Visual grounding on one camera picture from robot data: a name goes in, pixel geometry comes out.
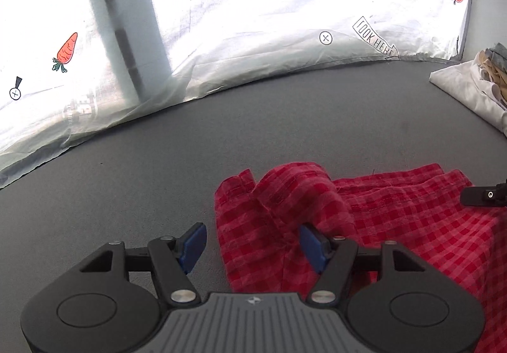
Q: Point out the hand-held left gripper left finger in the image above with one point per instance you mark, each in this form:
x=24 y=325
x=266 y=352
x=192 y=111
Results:
x=192 y=244

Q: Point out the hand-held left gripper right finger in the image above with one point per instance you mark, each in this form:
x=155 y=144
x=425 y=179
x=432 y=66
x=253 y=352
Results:
x=313 y=246

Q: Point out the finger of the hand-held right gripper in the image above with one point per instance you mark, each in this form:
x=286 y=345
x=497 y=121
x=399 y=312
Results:
x=481 y=195

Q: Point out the red checked garment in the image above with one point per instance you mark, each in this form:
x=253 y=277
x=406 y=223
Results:
x=396 y=218

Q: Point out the white folded garment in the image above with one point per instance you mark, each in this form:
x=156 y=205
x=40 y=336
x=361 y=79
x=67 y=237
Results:
x=459 y=88

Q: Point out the beige folded garment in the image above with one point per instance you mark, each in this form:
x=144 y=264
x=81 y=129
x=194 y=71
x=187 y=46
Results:
x=495 y=78

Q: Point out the grey folded garment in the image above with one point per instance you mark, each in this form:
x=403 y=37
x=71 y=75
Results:
x=500 y=56

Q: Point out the white printed sheet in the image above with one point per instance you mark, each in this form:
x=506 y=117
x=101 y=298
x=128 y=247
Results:
x=257 y=12

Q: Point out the window frame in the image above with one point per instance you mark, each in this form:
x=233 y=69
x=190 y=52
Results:
x=119 y=20

